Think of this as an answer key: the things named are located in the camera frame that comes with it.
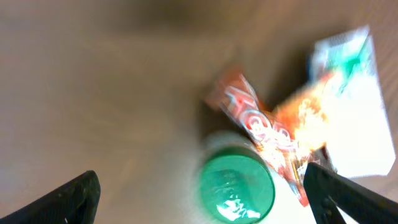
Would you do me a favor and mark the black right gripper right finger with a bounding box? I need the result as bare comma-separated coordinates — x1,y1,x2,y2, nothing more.
303,162,397,224

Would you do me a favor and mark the green lid white jar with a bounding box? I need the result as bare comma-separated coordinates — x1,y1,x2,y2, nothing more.
197,131,275,223

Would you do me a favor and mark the red Top candy bar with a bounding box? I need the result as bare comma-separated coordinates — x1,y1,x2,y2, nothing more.
203,67,335,208

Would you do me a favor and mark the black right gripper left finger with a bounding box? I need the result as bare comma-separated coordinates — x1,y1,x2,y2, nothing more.
1,170,101,224

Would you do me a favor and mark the white blue medicine box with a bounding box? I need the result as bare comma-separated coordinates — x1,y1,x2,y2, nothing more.
309,26,396,178

